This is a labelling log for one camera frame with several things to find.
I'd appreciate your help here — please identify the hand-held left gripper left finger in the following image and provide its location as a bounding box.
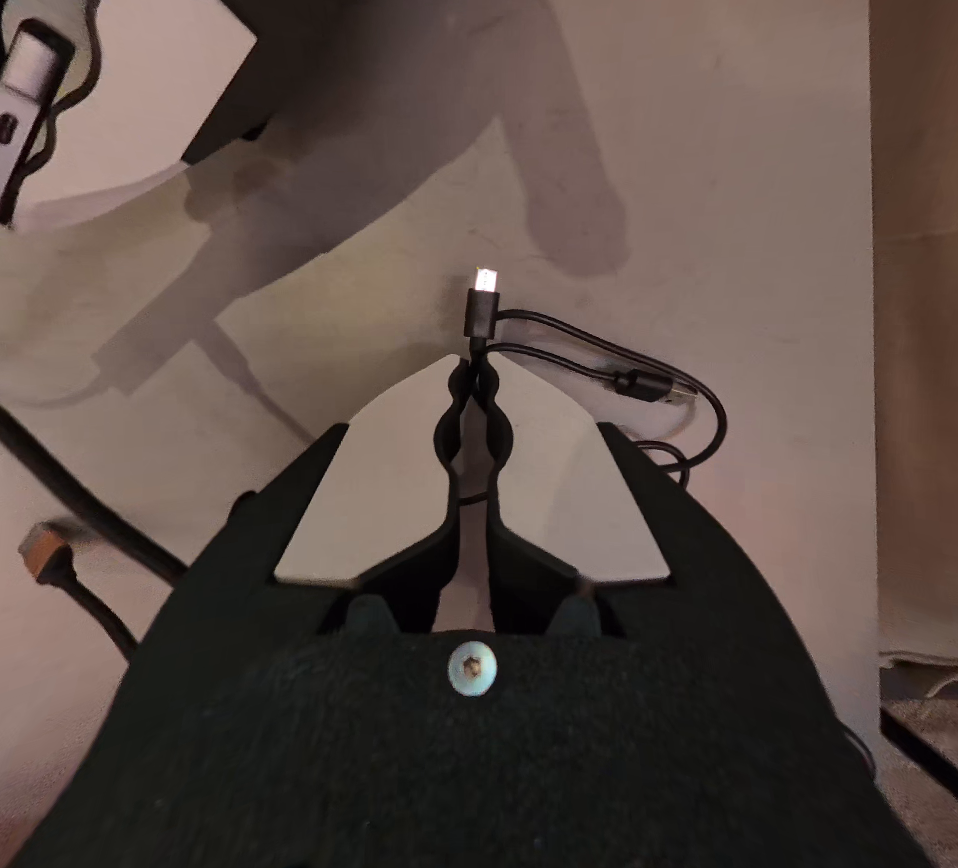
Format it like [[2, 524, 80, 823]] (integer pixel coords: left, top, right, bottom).
[[273, 353, 467, 588]]

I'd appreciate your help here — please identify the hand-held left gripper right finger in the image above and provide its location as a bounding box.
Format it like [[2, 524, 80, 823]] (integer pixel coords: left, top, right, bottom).
[[478, 358, 675, 588]]

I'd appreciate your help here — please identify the dark grey usb hub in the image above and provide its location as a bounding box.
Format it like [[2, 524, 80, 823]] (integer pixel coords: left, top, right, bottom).
[[0, 18, 76, 225]]

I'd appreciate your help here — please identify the thin black usb cable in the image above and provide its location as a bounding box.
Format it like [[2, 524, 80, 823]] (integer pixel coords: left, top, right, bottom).
[[453, 268, 728, 506]]

